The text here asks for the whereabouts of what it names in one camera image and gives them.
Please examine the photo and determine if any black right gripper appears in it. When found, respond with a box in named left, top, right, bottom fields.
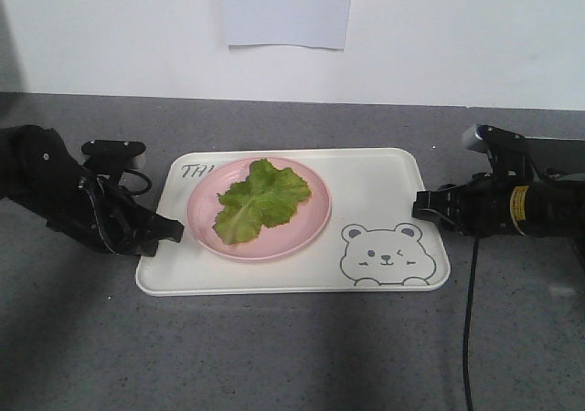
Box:
left=412, top=174, right=524, bottom=237

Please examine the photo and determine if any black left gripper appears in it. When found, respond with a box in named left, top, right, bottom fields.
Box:
left=47, top=169, right=185, bottom=258

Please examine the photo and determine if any cream bear serving tray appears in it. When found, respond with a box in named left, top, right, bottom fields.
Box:
left=135, top=148, right=451, bottom=296

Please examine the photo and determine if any green lettuce leaf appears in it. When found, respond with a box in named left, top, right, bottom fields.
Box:
left=213, top=158, right=312, bottom=245

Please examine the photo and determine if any pink round plate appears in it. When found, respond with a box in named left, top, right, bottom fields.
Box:
left=186, top=156, right=332, bottom=262

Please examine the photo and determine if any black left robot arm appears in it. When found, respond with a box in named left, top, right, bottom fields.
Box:
left=1, top=125, right=184, bottom=257

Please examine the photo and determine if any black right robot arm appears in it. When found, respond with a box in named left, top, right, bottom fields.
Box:
left=411, top=174, right=584, bottom=238

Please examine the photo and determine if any white paper sheet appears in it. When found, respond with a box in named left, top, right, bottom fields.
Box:
left=222, top=0, right=351, bottom=50

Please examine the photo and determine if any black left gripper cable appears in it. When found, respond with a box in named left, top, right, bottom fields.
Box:
left=77, top=168, right=154, bottom=255

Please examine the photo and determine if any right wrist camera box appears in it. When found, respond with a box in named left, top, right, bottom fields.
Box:
left=462, top=124, right=534, bottom=181

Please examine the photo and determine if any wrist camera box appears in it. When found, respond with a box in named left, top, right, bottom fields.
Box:
left=462, top=124, right=534, bottom=181
left=81, top=140, right=146, bottom=182

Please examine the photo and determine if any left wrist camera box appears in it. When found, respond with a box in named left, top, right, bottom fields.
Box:
left=81, top=140, right=146, bottom=182

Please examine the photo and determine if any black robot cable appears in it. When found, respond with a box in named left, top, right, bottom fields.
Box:
left=462, top=237, right=481, bottom=411

